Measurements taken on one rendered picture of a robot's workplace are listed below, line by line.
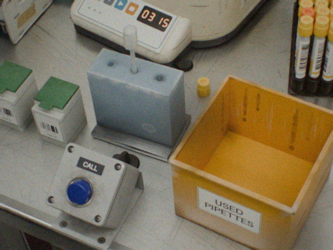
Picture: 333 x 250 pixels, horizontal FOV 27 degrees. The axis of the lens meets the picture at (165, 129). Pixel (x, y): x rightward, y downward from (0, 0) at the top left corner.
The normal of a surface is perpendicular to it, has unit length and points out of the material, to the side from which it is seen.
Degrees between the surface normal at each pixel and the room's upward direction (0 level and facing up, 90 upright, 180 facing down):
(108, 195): 30
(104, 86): 90
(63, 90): 0
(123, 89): 90
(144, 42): 25
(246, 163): 0
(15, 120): 90
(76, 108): 90
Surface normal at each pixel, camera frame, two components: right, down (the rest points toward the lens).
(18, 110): 0.90, 0.31
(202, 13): 0.03, 0.77
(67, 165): -0.27, -0.19
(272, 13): -0.05, -0.63
